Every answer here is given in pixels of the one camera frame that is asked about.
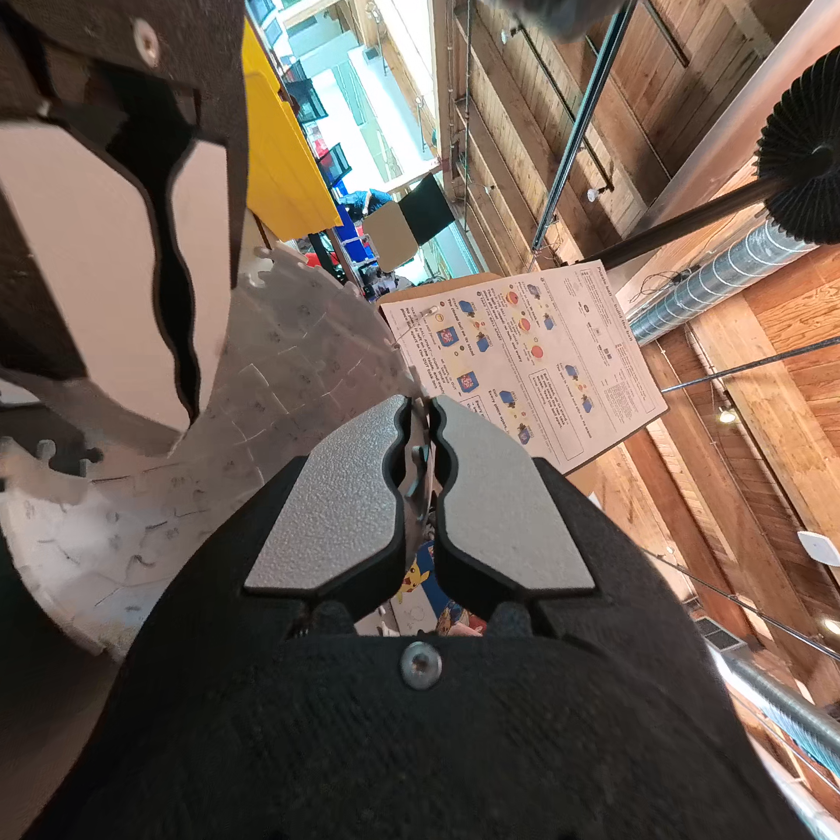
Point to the thin steel tension rod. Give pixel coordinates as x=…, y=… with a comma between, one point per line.
x=754, y=609
x=754, y=366

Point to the black square panel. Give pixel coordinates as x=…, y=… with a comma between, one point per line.
x=426, y=208

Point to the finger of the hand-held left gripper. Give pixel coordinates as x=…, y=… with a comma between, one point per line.
x=207, y=249
x=79, y=262

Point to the yellow plastic bin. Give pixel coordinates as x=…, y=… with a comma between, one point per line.
x=289, y=170

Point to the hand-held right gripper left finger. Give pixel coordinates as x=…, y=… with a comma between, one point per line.
x=328, y=525

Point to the black table lamp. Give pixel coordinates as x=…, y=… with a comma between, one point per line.
x=807, y=144

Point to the white ceiling device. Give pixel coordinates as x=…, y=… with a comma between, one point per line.
x=820, y=548

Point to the partly built puzzle ball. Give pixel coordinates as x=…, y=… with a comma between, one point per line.
x=295, y=367

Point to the tan square panel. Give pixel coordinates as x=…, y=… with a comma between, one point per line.
x=390, y=236

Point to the silver ventilation duct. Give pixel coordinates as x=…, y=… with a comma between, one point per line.
x=787, y=709
x=709, y=282

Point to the colourful puzzle box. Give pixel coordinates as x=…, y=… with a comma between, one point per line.
x=410, y=577

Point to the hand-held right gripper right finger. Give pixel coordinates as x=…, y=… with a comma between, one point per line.
x=512, y=525

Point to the ceiling vent grille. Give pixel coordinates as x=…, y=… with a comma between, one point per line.
x=718, y=633

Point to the blue storage bins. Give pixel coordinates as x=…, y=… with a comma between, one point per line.
x=351, y=243

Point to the ceiling track light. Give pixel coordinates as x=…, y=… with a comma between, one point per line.
x=505, y=36
x=726, y=415
x=592, y=194
x=832, y=627

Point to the metal ceiling rail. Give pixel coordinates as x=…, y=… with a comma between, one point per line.
x=581, y=131

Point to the white instruction sheet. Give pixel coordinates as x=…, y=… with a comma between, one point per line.
x=564, y=361

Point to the white puzzle piece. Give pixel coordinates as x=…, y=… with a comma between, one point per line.
x=386, y=620

